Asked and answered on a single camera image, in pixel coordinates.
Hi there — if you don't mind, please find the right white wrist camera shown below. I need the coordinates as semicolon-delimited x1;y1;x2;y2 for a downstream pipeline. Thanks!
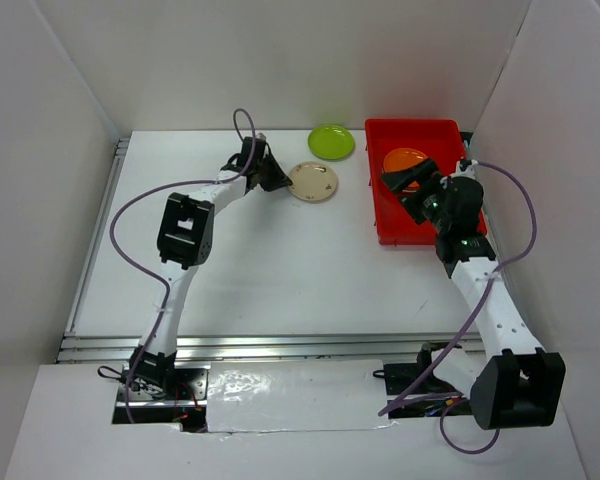
454;158;479;180

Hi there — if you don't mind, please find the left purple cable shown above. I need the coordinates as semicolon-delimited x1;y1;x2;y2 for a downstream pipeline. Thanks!
109;108;270;426

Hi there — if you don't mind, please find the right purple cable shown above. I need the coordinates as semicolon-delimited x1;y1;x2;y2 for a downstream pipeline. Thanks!
377;159;538;455

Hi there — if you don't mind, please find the lime green plate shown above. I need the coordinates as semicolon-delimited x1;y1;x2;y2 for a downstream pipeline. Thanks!
307;124;355;161

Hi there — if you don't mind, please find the orange plate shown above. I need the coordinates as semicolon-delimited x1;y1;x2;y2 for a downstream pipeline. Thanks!
382;147;428;175

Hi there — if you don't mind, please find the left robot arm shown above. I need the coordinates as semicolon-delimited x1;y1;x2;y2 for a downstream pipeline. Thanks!
125;134;292;399

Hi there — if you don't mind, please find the purple cable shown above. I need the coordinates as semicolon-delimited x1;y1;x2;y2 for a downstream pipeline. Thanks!
377;159;538;455
109;108;270;426

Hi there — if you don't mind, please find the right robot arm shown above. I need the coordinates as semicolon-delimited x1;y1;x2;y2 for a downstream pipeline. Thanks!
380;159;566;430

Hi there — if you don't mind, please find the cream plate with motifs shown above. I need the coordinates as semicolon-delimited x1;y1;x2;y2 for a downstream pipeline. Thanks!
288;161;339;203

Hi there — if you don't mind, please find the small black cable loop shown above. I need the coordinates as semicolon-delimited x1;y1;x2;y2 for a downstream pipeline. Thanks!
97;365;126;386

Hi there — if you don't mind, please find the red plastic bin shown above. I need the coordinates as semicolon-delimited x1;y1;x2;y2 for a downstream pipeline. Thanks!
365;118;486;246

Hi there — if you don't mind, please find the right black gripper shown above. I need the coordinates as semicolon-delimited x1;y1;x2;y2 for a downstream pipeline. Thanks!
380;157;452;232

